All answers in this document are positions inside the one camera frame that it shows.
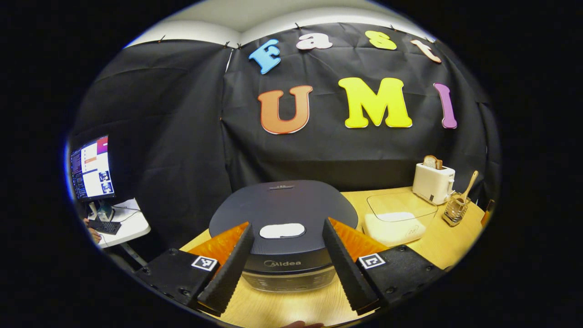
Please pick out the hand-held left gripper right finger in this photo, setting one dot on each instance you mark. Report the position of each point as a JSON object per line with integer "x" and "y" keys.
{"x": 346, "y": 269}

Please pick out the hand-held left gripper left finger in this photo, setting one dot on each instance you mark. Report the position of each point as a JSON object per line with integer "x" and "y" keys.
{"x": 230, "y": 273}

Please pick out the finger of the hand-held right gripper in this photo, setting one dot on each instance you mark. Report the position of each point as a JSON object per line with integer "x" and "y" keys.
{"x": 486, "y": 214}

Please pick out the wooden spoon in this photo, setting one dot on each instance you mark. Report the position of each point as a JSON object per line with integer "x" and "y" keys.
{"x": 469, "y": 187}

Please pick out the black silver rice cooker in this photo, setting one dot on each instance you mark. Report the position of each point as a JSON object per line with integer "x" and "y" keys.
{"x": 291, "y": 205}

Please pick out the white toaster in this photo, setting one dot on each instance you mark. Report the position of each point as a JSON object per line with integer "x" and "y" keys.
{"x": 432, "y": 184}

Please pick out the toast bread slice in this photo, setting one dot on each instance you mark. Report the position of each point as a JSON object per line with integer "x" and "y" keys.
{"x": 439, "y": 164}
{"x": 429, "y": 161}

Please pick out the white side table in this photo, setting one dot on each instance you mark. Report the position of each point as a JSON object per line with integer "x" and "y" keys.
{"x": 134, "y": 223}

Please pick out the black keyboard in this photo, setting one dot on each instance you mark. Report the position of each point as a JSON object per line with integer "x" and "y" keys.
{"x": 104, "y": 227}

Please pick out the small teal desk device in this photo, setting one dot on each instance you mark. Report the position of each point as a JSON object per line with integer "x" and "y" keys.
{"x": 104, "y": 212}

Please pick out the black backdrop cloth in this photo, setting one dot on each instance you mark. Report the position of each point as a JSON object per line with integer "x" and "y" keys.
{"x": 182, "y": 136}

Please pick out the computer monitor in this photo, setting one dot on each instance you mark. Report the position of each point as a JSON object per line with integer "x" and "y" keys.
{"x": 93, "y": 168}

